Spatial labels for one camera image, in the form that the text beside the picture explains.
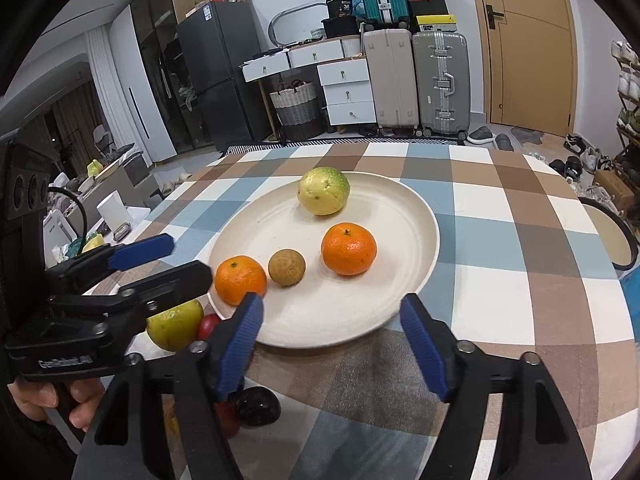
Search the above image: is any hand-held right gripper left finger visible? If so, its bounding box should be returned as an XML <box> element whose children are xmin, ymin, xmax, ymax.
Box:
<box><xmin>72</xmin><ymin>292</ymin><xmax>264</xmax><ymax>480</ymax></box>

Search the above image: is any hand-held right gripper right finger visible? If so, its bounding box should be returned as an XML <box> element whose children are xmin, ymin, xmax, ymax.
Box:
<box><xmin>400</xmin><ymin>294</ymin><xmax>593</xmax><ymax>480</ymax></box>

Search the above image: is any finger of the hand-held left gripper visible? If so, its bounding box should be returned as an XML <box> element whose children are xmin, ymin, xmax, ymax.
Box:
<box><xmin>50</xmin><ymin>260</ymin><xmax>213</xmax><ymax>326</ymax></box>
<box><xmin>45</xmin><ymin>234</ymin><xmax>175</xmax><ymax>293</ymax></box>

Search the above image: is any red tomato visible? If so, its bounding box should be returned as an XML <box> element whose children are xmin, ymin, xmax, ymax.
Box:
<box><xmin>216</xmin><ymin>400</ymin><xmax>242</xmax><ymax>439</ymax></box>
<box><xmin>196</xmin><ymin>313</ymin><xmax>224</xmax><ymax>342</ymax></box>

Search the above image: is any green-yellow guava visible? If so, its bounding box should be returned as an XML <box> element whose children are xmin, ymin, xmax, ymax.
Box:
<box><xmin>146</xmin><ymin>299</ymin><xmax>205</xmax><ymax>352</ymax></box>
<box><xmin>298</xmin><ymin>167</ymin><xmax>351</xmax><ymax>216</ymax></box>

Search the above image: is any dark plum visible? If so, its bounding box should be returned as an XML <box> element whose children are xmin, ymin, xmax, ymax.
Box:
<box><xmin>235</xmin><ymin>386</ymin><xmax>279</xmax><ymax>428</ymax></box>

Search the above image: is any cream round plate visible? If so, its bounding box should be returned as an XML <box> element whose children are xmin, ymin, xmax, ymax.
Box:
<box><xmin>206</xmin><ymin>172</ymin><xmax>441</xmax><ymax>348</ymax></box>

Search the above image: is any person's left hand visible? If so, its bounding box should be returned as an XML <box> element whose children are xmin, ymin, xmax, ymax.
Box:
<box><xmin>7</xmin><ymin>377</ymin><xmax>107</xmax><ymax>433</ymax></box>

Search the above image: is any white bin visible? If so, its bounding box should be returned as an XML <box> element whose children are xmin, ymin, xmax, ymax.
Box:
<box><xmin>96</xmin><ymin>194</ymin><xmax>132</xmax><ymax>233</ymax></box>

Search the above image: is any small orange mandarin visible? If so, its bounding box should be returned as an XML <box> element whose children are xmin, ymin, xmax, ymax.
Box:
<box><xmin>214</xmin><ymin>255</ymin><xmax>268</xmax><ymax>306</ymax></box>

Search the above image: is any brown longan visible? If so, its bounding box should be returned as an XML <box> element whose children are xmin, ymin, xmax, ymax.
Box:
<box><xmin>268</xmin><ymin>249</ymin><xmax>306</xmax><ymax>287</ymax></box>

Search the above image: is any grey office chair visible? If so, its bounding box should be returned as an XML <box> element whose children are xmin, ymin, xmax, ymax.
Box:
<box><xmin>92</xmin><ymin>124</ymin><xmax>115</xmax><ymax>158</ymax></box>

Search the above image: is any plaid tablecloth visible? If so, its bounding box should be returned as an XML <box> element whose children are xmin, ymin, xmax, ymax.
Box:
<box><xmin>80</xmin><ymin>141</ymin><xmax>636</xmax><ymax>480</ymax></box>

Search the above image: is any large orange mandarin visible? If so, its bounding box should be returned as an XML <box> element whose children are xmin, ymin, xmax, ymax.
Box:
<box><xmin>321</xmin><ymin>222</ymin><xmax>377</xmax><ymax>276</ymax></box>

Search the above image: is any white wardrobe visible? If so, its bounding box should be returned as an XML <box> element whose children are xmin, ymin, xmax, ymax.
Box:
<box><xmin>109</xmin><ymin>10</ymin><xmax>177</xmax><ymax>160</ymax></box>

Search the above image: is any glass door wardrobe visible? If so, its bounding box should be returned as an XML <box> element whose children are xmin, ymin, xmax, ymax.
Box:
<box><xmin>129</xmin><ymin>0</ymin><xmax>208</xmax><ymax>153</ymax></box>

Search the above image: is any dark grey refrigerator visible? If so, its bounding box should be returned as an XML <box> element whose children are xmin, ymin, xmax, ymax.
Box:
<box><xmin>176</xmin><ymin>1</ymin><xmax>271</xmax><ymax>153</ymax></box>

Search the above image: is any woven basket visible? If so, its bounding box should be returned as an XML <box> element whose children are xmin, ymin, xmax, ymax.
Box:
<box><xmin>270</xmin><ymin>80</ymin><xmax>322</xmax><ymax>128</ymax></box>

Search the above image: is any round black rimmed stool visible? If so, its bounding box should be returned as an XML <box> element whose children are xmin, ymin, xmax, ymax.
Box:
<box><xmin>577</xmin><ymin>196</ymin><xmax>640</xmax><ymax>268</ymax></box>

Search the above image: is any white desk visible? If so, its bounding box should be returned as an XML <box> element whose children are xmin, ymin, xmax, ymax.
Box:
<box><xmin>241</xmin><ymin>40</ymin><xmax>346</xmax><ymax>83</ymax></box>

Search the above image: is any grey floor rug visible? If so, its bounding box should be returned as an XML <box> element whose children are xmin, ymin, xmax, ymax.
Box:
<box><xmin>510</xmin><ymin>126</ymin><xmax>543</xmax><ymax>147</ymax></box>

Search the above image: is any cardboard box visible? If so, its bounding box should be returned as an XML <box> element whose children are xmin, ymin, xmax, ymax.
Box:
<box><xmin>592</xmin><ymin>169</ymin><xmax>636</xmax><ymax>206</ymax></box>

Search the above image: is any white drawer unit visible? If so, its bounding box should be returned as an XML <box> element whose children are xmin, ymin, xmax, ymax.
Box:
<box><xmin>317</xmin><ymin>57</ymin><xmax>377</xmax><ymax>126</ymax></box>

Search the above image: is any silver suitcase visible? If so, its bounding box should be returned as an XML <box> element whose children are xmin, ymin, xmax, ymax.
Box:
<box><xmin>411</xmin><ymin>31</ymin><xmax>471</xmax><ymax>140</ymax></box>

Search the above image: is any beige suitcase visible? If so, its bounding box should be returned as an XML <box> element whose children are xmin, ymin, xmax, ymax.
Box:
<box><xmin>362</xmin><ymin>28</ymin><xmax>420</xmax><ymax>136</ymax></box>

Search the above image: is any wooden shoe rack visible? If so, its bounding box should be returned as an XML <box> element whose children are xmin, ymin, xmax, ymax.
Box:
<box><xmin>610</xmin><ymin>40</ymin><xmax>640</xmax><ymax>211</ymax></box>

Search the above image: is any wooden door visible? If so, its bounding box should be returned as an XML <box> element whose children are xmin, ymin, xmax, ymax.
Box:
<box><xmin>465</xmin><ymin>0</ymin><xmax>576</xmax><ymax>138</ymax></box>

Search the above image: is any yellow shoe box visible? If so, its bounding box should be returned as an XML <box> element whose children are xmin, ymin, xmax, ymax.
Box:
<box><xmin>416</xmin><ymin>14</ymin><xmax>457</xmax><ymax>33</ymax></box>

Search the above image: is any black cable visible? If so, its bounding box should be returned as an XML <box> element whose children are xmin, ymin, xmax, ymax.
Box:
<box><xmin>47</xmin><ymin>186</ymin><xmax>88</xmax><ymax>248</ymax></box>

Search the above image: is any oval grey mirror frame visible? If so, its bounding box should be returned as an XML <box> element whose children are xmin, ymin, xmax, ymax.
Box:
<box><xmin>268</xmin><ymin>2</ymin><xmax>328</xmax><ymax>46</ymax></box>

